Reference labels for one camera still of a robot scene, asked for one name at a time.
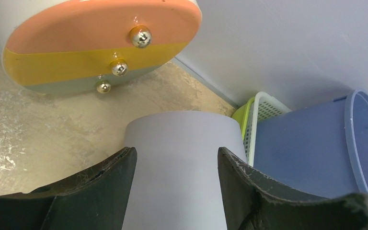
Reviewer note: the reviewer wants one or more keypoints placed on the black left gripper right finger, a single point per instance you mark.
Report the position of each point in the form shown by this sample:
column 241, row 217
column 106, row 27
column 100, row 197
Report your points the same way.
column 255, row 201

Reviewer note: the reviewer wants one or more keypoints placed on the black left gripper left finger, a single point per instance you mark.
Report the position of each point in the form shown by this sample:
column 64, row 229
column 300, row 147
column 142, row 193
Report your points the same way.
column 93, row 199

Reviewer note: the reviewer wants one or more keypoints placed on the grey plastic bucket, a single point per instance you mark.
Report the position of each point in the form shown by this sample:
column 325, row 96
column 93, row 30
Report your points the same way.
column 176, row 184

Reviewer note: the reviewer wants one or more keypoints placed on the green and white tray basket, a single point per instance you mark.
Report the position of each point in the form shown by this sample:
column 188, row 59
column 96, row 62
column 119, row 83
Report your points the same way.
column 258, row 108

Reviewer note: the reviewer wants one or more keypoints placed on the blue plastic bucket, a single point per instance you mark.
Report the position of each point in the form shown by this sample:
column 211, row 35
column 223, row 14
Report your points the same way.
column 320, row 150

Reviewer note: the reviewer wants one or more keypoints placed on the round drawer box orange yellow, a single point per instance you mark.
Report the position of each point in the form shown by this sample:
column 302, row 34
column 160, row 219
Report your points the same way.
column 73, row 46

